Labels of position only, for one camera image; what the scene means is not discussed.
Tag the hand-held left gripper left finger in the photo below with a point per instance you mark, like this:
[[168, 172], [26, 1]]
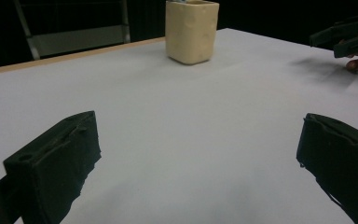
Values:
[[52, 168]]

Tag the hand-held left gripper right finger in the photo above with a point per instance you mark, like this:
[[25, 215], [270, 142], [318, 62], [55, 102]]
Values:
[[341, 158]]

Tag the cream square cup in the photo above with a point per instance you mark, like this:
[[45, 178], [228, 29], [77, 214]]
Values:
[[191, 31]]

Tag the white metal stand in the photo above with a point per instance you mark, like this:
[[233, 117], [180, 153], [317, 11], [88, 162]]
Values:
[[80, 39]]

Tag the white table mat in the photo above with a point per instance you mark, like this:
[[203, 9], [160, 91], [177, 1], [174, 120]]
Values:
[[180, 124]]

